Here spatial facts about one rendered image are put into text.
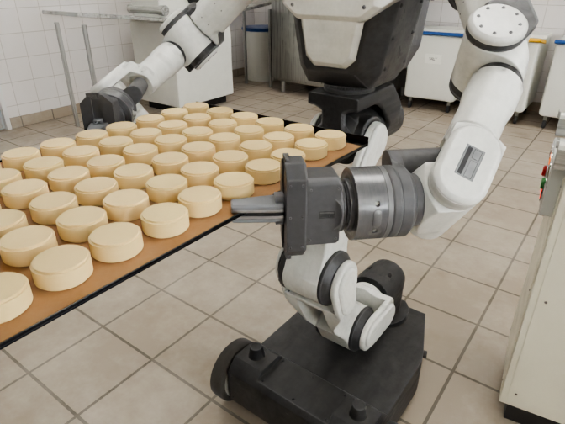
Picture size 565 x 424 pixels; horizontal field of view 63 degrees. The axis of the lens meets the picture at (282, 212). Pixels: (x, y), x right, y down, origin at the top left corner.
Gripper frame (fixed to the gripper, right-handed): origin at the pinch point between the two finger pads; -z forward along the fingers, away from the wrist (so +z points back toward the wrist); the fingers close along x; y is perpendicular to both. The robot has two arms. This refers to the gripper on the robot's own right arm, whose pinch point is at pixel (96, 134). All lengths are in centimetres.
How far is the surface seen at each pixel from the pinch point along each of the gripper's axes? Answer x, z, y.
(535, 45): -26, 304, 296
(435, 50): -38, 364, 233
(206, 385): -100, 34, 12
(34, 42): -30, 386, -140
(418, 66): -53, 374, 222
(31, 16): -8, 388, -138
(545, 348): -66, 4, 107
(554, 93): -64, 287, 312
